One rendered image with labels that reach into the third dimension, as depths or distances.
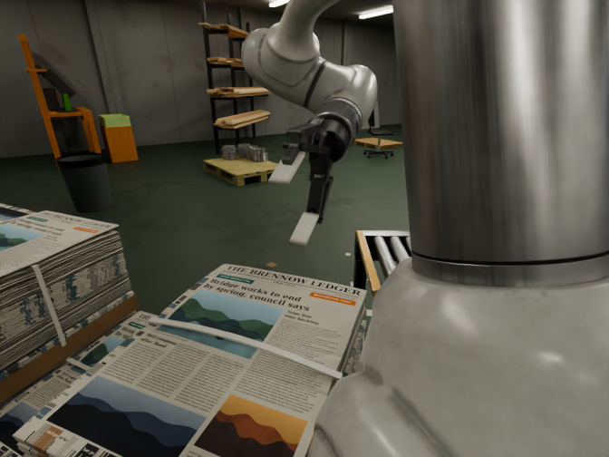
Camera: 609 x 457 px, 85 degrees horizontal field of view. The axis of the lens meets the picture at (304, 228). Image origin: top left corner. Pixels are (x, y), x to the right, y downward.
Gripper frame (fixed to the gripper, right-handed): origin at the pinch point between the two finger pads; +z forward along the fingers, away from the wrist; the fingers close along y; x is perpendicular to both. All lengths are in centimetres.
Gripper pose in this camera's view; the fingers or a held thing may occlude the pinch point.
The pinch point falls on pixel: (291, 211)
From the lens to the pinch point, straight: 52.0
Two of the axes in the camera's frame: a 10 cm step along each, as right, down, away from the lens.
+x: -9.2, -1.6, 3.7
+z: -3.6, 7.4, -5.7
